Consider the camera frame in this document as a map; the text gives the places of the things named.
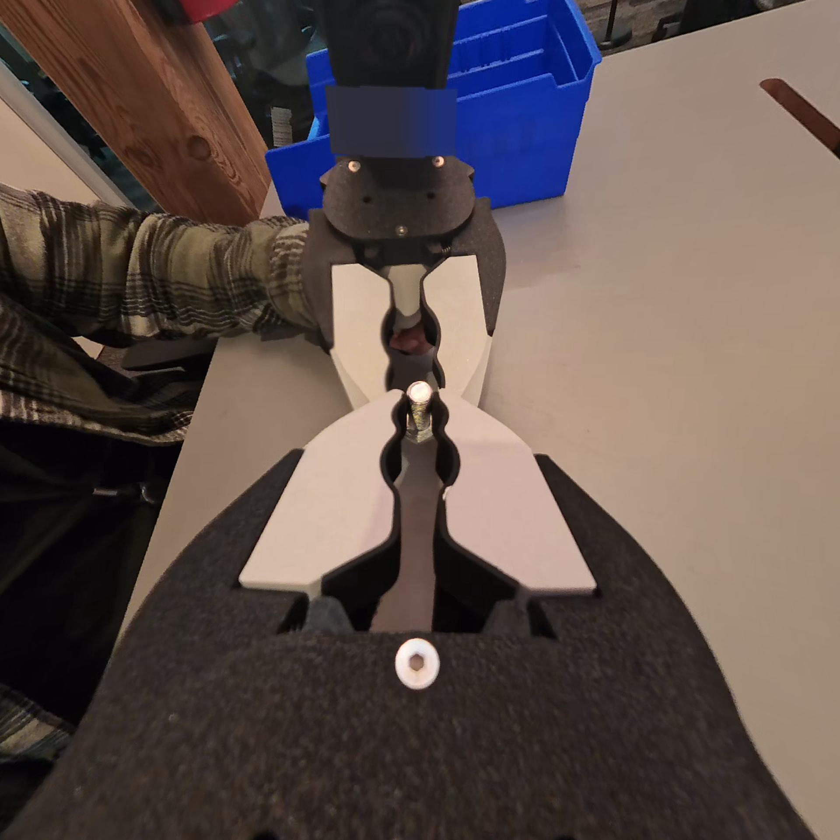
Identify person's torso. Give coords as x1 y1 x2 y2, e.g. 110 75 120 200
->
0 184 217 765

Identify silver hex bolt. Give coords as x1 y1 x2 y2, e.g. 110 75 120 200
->
403 382 435 442

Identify blue plastic bin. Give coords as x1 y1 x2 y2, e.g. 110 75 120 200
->
266 0 602 221

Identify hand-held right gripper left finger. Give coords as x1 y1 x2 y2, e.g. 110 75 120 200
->
238 388 403 595

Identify person's left forearm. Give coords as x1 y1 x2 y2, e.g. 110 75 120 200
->
118 213 317 343

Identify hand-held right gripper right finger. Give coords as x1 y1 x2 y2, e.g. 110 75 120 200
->
433 394 598 598

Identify white door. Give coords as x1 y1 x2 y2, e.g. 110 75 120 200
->
0 66 132 211

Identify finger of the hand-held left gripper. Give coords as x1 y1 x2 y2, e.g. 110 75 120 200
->
330 261 401 411
420 255 493 403

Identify black stand pole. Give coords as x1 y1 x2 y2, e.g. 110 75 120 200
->
600 0 636 48

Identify wooden post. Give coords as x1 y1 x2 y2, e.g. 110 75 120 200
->
0 0 273 227

